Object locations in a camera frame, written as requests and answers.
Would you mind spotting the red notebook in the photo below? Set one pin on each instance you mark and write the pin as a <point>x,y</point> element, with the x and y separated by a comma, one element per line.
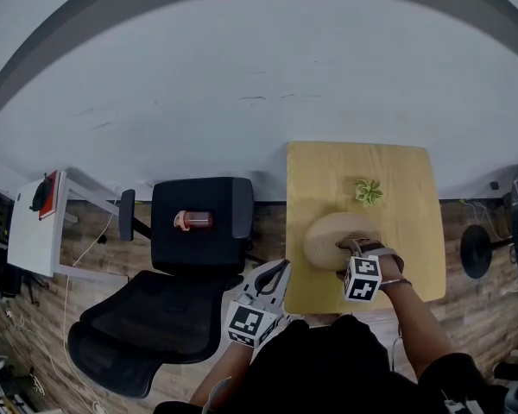
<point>52,196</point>

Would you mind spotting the person's right forearm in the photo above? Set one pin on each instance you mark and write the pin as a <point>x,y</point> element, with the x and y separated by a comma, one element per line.
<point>414,330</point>

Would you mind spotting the person's right hand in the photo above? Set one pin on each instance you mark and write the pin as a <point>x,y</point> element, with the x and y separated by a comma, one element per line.
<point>392,271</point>

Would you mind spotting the black mesh office chair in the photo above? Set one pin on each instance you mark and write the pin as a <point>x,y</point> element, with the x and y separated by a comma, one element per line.
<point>168,283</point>

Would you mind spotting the white desk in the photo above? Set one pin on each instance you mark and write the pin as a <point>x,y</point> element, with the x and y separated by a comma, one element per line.
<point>32,240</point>

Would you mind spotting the round black table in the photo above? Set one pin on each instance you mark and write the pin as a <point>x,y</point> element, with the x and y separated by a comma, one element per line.
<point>477,250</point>

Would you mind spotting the person's left forearm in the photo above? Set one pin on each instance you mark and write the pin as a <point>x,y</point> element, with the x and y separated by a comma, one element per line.
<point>224,369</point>

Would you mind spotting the red water bottle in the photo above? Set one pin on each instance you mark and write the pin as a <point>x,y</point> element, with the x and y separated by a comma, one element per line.
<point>194,220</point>

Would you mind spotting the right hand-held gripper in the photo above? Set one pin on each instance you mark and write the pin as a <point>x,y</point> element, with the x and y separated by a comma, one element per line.
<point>362,278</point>

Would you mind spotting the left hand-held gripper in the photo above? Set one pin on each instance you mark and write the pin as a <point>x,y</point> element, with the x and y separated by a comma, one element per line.
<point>250,321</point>

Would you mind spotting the grey wall rail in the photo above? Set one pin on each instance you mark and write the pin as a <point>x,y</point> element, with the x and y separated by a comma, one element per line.
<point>47,43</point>

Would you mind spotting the black wall socket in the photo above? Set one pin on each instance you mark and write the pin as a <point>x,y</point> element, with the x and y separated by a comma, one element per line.
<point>495,185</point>

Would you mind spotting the small green succulent plant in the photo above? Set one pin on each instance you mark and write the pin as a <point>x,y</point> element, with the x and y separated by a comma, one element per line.
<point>368,192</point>

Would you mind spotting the black headset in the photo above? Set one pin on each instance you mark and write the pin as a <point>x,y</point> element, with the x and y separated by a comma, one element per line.
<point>39,196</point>

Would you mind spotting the light wooden table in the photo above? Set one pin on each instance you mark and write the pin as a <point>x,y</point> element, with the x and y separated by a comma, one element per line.
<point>406,188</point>

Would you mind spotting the person's black shirt torso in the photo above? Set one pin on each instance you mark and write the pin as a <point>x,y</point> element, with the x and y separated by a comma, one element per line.
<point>328,360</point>

